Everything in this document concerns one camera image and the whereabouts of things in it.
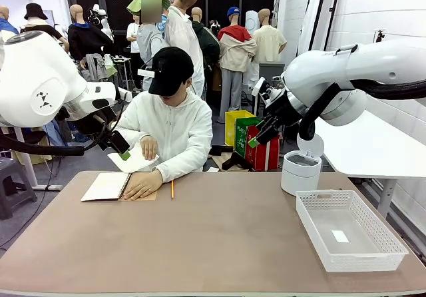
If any person's right hand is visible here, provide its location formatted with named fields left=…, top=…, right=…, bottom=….
left=139, top=135, right=159, bottom=160

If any background person white t-shirt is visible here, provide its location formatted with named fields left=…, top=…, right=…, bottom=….
left=126, top=13, right=144, bottom=90

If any person's left forearm white sleeve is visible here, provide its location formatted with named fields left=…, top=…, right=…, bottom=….
left=154, top=143, right=214, bottom=184

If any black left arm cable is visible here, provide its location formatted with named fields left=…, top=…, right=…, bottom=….
left=0, top=92, right=129, bottom=157

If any white desk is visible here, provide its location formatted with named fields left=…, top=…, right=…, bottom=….
left=0, top=125, right=64, bottom=192

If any mannequin in black hoodie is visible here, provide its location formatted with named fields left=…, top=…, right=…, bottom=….
left=67, top=3, right=116, bottom=81

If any black floor stand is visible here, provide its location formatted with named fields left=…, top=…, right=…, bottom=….
left=209, top=145, right=256, bottom=172

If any person in white hoodie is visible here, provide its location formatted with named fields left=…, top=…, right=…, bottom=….
left=114, top=90, right=214, bottom=183

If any mannequin with green hat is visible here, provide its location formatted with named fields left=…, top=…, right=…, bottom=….
left=126, top=0, right=174, bottom=78

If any white paper sheet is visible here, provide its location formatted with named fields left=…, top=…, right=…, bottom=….
left=106, top=142, right=160, bottom=174

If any mannequin in cream shirt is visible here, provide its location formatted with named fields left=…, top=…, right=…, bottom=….
left=252, top=8, right=288, bottom=65

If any black wall pipe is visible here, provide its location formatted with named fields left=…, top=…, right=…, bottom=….
left=301, top=0, right=330, bottom=58
left=319, top=0, right=344, bottom=53

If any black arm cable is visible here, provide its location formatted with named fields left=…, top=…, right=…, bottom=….
left=298, top=79, right=426, bottom=142
left=0, top=92, right=129, bottom=157

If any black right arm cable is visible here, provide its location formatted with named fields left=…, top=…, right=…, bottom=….
left=298, top=79, right=426, bottom=142

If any black baseball cap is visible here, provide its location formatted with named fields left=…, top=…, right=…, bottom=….
left=148, top=46, right=195, bottom=97

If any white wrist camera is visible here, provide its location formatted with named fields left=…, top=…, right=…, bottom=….
left=251, top=77, right=284, bottom=107
left=114, top=87, right=133, bottom=104

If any mannequin blue cap red jacket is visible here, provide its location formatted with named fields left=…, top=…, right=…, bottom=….
left=216, top=7, right=258, bottom=125

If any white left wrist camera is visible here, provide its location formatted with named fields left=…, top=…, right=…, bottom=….
left=114, top=87, right=133, bottom=104

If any grey plastic stool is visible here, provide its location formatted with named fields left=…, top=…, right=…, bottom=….
left=0, top=156, right=38, bottom=220

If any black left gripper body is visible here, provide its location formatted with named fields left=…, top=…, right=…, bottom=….
left=75, top=106, right=117, bottom=137

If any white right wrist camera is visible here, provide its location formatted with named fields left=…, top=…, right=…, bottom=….
left=251, top=77, right=284, bottom=107

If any white perforated plastic basket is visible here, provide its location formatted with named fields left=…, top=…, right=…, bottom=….
left=295, top=189, right=409, bottom=273

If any white oval device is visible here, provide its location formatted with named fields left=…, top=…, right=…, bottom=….
left=244, top=10, right=261, bottom=37

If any small white side table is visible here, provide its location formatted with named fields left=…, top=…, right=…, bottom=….
left=254, top=91, right=277, bottom=172

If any grey cabinet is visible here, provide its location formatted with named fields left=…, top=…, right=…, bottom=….
left=258, top=62, right=286, bottom=88

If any mannequin in dark green hoodie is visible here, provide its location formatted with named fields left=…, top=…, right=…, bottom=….
left=190, top=7, right=222, bottom=93

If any yellow recycling bag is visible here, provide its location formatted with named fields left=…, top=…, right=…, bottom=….
left=224, top=110, right=256, bottom=148

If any large white table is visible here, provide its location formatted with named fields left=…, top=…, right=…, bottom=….
left=314, top=110, right=426, bottom=218

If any person's right forearm white sleeve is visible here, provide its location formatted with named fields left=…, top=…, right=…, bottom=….
left=114, top=117, right=157, bottom=143

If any brown spiral notebook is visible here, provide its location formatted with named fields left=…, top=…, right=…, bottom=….
left=79, top=171, right=159, bottom=202

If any mannequin with blue white jacket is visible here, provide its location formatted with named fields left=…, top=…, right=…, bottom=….
left=0, top=5, right=20, bottom=41

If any red recycling bag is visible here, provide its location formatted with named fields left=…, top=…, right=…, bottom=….
left=244, top=124, right=282, bottom=172

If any green recycling bag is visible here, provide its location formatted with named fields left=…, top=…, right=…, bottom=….
left=234, top=117, right=267, bottom=160

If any person's left hand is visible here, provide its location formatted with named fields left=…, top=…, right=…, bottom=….
left=121, top=169, right=164, bottom=201

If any tall mannequin in white shirt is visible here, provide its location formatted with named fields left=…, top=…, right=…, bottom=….
left=164, top=0, right=206, bottom=98

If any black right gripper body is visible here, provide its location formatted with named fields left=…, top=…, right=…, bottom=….
left=264, top=87, right=309, bottom=125

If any mannequin with black hat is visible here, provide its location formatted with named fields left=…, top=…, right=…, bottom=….
left=19, top=2, right=71, bottom=53

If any white rectangular basket label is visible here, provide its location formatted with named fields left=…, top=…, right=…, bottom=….
left=331, top=229, right=350, bottom=244

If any white round lidded trash bin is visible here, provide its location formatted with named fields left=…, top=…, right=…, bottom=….
left=280, top=133, right=325, bottom=197

